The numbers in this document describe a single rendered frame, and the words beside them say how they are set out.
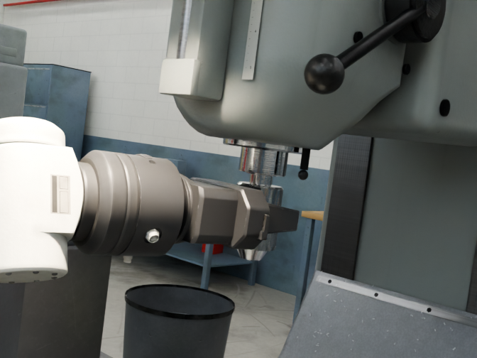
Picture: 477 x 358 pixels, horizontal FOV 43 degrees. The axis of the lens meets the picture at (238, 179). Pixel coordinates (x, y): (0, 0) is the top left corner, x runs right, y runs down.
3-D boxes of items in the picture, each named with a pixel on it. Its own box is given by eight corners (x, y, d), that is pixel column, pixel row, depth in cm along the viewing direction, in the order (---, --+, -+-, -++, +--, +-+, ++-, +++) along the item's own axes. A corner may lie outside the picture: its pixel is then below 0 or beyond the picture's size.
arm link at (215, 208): (277, 172, 54) (158, 158, 47) (262, 279, 55) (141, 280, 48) (203, 159, 64) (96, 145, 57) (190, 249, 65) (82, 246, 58)
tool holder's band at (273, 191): (272, 193, 64) (273, 184, 64) (289, 199, 60) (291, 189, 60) (229, 189, 63) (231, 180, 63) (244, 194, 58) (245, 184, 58)
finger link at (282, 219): (291, 235, 61) (241, 233, 58) (296, 204, 61) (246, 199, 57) (302, 238, 60) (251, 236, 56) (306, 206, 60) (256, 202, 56)
